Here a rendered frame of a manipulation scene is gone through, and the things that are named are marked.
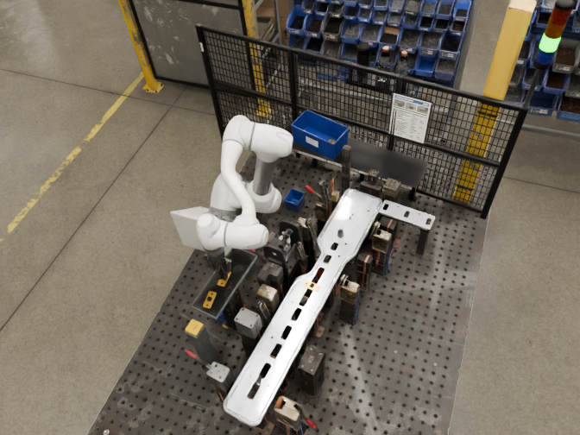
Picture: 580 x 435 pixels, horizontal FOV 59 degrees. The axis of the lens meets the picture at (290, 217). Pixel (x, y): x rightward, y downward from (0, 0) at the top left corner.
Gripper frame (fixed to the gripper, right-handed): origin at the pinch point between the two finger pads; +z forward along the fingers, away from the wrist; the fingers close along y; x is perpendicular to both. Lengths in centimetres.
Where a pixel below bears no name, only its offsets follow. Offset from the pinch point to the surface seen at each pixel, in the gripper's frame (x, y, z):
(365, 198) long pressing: -78, -50, 20
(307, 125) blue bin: -123, -2, 16
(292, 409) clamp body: 45, -48, 14
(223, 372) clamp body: 38.9, -14.1, 14.1
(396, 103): -116, -56, -18
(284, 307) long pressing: -1.2, -28.3, 20.1
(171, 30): -242, 161, 47
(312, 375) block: 27, -51, 18
